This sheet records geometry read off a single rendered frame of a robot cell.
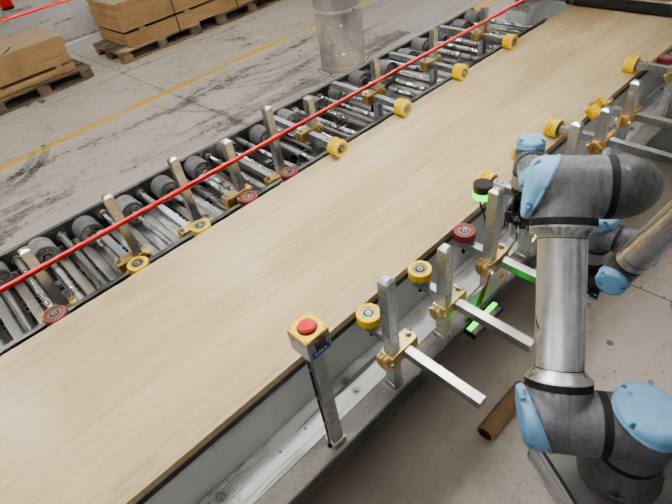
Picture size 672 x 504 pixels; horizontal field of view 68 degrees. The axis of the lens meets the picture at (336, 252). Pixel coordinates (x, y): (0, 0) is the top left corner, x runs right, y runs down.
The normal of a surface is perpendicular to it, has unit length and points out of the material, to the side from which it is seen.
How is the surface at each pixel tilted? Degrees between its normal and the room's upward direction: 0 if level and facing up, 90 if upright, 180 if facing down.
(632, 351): 0
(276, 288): 0
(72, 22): 90
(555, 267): 50
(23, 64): 90
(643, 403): 8
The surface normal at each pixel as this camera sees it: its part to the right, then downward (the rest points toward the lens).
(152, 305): -0.13, -0.74
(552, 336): -0.66, -0.04
